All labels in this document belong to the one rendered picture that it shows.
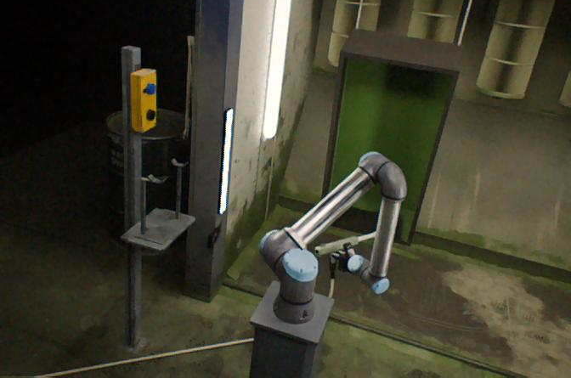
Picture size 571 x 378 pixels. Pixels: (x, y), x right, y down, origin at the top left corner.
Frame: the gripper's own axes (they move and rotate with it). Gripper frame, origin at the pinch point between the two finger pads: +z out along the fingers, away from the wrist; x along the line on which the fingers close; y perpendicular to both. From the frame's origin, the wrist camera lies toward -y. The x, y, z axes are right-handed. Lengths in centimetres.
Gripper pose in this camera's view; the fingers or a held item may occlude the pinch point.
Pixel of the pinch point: (331, 251)
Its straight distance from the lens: 305.1
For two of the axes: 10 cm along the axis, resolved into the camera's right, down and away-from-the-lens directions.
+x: 7.9, -1.4, 6.0
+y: 0.0, 9.8, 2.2
